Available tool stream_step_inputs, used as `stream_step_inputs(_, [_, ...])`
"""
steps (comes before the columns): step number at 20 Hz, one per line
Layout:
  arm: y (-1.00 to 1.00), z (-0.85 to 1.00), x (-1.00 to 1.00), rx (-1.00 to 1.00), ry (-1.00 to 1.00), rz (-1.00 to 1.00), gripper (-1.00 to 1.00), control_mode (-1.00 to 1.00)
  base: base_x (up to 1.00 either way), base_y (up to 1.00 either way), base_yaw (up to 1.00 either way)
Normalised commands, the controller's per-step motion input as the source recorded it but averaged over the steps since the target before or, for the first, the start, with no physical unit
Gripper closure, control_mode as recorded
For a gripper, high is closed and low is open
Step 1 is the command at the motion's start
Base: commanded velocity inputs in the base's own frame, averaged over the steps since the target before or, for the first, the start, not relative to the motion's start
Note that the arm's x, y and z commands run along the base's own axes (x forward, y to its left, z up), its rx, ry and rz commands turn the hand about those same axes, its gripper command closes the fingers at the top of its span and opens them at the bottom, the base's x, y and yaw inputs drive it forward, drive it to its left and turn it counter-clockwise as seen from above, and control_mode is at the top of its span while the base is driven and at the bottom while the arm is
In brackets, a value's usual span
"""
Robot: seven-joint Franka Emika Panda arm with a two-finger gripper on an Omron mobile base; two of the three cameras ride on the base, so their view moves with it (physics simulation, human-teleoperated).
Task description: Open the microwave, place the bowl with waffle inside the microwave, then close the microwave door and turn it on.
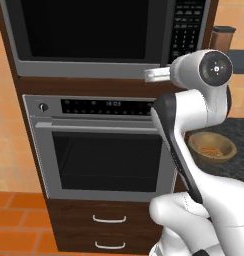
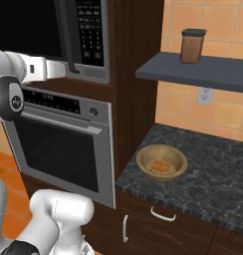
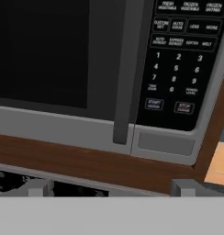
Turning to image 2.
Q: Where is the steel built-in oven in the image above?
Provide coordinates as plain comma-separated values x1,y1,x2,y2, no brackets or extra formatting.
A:
3,84,117,210

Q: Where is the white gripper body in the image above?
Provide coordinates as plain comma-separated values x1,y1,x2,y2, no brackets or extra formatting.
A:
46,60,68,81

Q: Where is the black steel microwave oven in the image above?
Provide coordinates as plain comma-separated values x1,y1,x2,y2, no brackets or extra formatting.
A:
0,0,112,85

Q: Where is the dark wood tall cabinet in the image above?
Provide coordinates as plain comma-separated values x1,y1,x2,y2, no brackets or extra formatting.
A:
19,0,165,255

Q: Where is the wooden bowl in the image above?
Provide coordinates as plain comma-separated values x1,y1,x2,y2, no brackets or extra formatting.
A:
135,143,189,183

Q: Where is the dark wood cupboard door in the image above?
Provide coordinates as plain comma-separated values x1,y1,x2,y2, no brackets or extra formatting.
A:
119,208,214,255

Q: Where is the dark grey wall shelf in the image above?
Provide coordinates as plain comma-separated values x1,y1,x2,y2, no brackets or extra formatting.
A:
134,51,243,95

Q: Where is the dark wood drawer front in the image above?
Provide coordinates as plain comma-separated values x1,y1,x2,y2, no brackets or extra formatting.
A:
118,191,221,238

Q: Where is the dark grey microwave door handle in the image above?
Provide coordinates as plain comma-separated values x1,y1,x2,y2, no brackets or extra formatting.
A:
54,0,81,75

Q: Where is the white drawer handle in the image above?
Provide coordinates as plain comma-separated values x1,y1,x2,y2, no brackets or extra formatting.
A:
149,205,178,223

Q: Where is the black microwave door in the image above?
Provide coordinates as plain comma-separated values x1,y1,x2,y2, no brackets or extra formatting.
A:
0,0,81,75

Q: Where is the black glass oven door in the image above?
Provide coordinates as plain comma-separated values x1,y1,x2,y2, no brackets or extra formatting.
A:
3,111,116,209

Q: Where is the brown jar with black lid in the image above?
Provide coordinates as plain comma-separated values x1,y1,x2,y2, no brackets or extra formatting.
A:
179,28,208,65

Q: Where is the white cupboard door handle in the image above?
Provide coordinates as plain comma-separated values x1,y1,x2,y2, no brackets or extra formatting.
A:
121,213,130,244

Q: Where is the white wall socket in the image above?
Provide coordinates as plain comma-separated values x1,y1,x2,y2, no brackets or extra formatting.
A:
196,87,214,107

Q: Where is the round brown waffle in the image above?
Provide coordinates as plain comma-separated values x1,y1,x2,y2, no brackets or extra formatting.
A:
148,159,177,176

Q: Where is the steel oven knob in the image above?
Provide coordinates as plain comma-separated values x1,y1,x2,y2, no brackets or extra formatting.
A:
87,106,100,117

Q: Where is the steel oven door handle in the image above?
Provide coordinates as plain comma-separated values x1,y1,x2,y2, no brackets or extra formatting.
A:
19,111,104,135

